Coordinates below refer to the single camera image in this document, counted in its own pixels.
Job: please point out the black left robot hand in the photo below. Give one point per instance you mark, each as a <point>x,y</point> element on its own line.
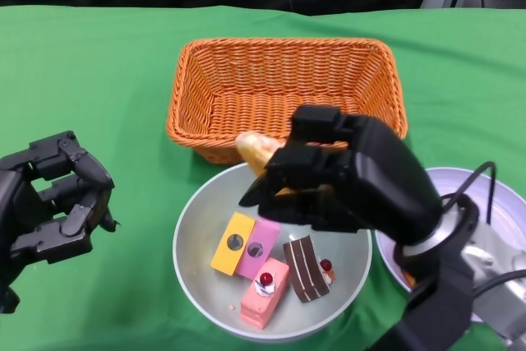
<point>24,211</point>

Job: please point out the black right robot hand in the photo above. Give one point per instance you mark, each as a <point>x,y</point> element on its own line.
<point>378,178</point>

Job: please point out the chocolate layered cake slice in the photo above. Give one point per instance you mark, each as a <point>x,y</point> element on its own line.
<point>306,273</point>

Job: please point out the magenta cake block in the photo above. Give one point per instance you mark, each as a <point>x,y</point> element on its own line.
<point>263,240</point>

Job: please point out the yellow cake block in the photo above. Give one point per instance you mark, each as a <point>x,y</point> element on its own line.
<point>230,252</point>

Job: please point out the pink cake with cherry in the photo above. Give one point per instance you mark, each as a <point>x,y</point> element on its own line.
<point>263,301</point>

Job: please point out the pale grey-green bowl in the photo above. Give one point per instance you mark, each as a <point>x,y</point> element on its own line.
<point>205,285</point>

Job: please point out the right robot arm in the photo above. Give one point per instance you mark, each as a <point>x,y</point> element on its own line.
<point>452,293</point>

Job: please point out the lavender plate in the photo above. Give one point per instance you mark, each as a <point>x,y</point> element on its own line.
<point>513,211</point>

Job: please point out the orange wicker basket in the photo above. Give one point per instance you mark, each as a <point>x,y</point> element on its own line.
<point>255,96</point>

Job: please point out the green tablecloth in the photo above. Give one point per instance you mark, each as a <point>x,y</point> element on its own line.
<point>82,79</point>

